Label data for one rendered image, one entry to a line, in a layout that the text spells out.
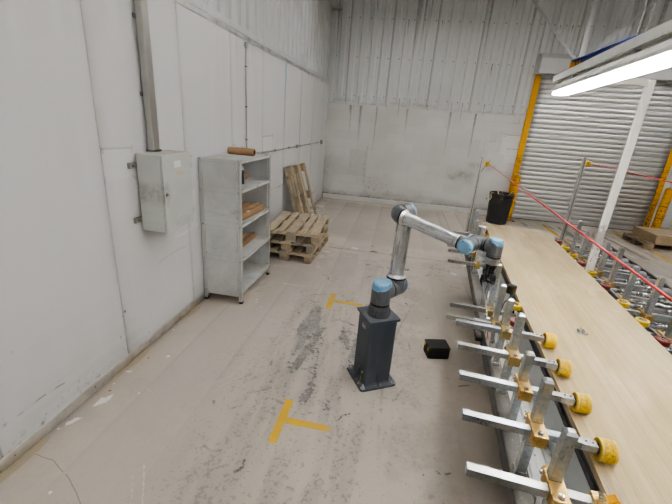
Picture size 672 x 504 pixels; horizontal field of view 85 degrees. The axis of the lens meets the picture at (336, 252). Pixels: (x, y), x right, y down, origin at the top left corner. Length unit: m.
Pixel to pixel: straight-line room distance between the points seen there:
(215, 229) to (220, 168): 0.64
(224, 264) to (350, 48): 7.13
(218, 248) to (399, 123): 6.73
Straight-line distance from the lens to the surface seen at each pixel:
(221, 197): 3.91
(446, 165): 9.90
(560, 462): 1.47
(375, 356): 2.97
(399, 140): 9.79
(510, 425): 1.65
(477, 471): 1.44
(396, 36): 9.99
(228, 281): 4.18
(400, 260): 2.83
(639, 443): 1.97
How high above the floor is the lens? 1.98
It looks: 20 degrees down
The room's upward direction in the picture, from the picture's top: 4 degrees clockwise
